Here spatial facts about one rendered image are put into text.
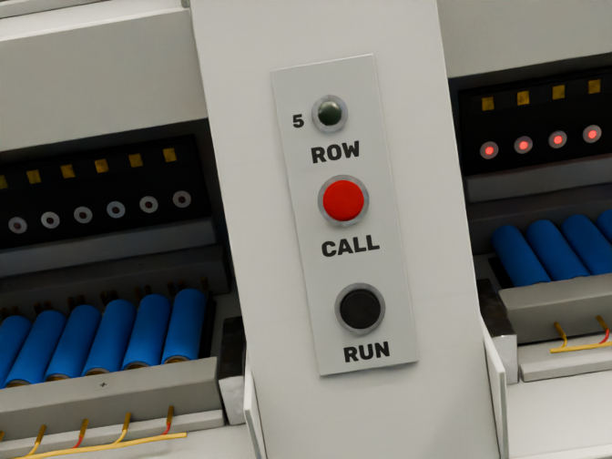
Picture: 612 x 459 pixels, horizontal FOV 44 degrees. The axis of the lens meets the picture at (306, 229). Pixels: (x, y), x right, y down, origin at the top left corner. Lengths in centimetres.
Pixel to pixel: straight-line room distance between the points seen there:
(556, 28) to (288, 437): 20
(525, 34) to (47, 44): 19
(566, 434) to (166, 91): 22
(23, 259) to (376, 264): 27
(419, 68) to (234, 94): 7
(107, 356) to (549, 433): 22
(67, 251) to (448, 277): 26
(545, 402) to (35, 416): 23
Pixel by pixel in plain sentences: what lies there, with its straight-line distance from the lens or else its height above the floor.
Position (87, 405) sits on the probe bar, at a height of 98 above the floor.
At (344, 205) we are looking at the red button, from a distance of 29.
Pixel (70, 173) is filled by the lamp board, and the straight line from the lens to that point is 47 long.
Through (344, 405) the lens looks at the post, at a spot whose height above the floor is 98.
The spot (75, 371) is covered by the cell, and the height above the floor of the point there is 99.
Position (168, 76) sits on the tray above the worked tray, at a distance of 32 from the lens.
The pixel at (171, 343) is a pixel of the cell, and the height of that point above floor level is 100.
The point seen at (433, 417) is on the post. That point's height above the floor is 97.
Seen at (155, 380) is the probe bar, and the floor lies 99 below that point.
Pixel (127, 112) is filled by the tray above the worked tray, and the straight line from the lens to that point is 32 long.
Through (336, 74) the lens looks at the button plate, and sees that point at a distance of 30.
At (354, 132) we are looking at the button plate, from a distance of 30.
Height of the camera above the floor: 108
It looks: 5 degrees down
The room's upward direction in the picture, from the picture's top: 9 degrees counter-clockwise
